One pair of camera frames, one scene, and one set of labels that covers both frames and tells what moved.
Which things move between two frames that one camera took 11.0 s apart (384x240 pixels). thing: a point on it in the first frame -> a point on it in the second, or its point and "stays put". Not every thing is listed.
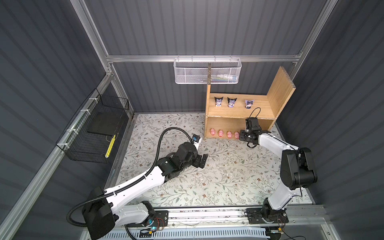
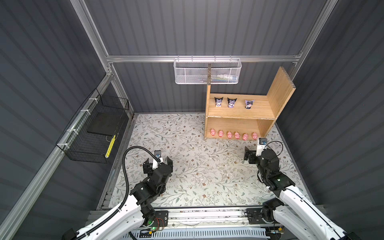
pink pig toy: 236,135 stays put
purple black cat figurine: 218,101 stays put
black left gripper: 197,163 -> 147,168
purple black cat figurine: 248,104 stays put
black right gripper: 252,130 -> 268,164
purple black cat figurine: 231,102 stays put
